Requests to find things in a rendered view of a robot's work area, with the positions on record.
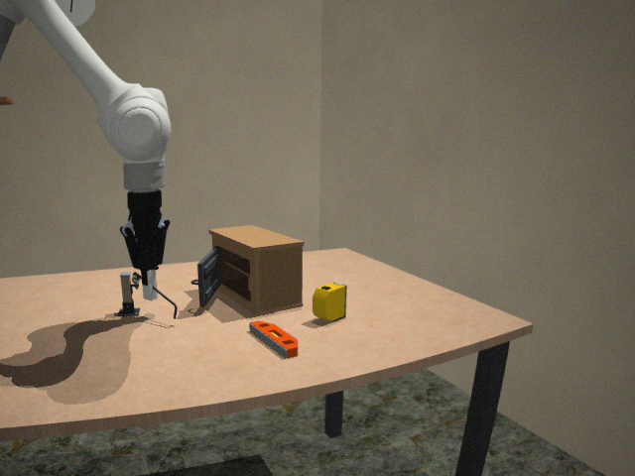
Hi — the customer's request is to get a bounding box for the yellow tape measure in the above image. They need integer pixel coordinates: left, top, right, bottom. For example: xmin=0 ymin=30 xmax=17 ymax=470
xmin=313 ymin=283 xmax=346 ymax=322

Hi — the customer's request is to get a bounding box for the brown wooden cabinet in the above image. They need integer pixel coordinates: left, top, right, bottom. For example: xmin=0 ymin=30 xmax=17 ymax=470
xmin=191 ymin=225 xmax=304 ymax=315

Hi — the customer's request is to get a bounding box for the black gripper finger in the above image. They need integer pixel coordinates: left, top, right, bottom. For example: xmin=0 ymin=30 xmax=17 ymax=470
xmin=148 ymin=217 xmax=170 ymax=288
xmin=120 ymin=219 xmax=154 ymax=301

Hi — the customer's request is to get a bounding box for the orange spirit level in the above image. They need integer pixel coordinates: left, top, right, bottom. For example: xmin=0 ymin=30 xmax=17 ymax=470
xmin=249 ymin=320 xmax=298 ymax=358

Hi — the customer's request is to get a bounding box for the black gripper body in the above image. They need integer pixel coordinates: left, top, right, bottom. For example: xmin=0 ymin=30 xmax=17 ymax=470
xmin=127 ymin=190 xmax=162 ymax=235

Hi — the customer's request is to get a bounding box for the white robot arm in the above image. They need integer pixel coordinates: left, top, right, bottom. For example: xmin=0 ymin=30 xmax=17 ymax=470
xmin=0 ymin=0 xmax=171 ymax=192

